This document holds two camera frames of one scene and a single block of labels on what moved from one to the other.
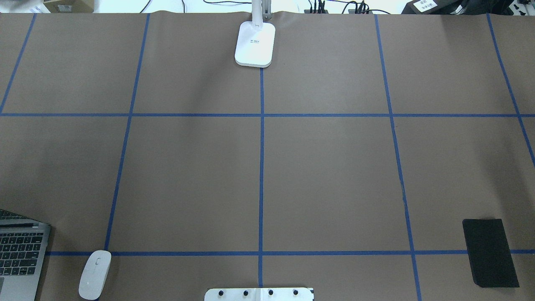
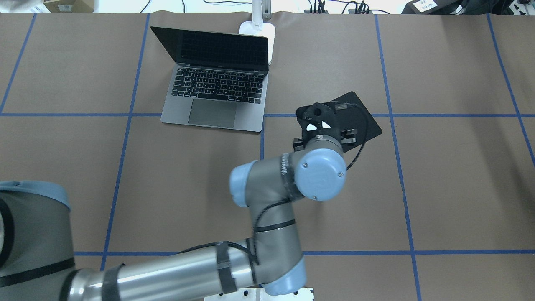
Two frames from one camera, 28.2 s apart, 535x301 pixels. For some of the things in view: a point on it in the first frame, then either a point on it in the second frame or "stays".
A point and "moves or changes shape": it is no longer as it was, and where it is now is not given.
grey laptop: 24,243 moves or changes shape
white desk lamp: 256,39 stays
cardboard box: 70,6 stays
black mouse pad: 490,256 -> 356,122
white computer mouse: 95,273 moves or changes shape
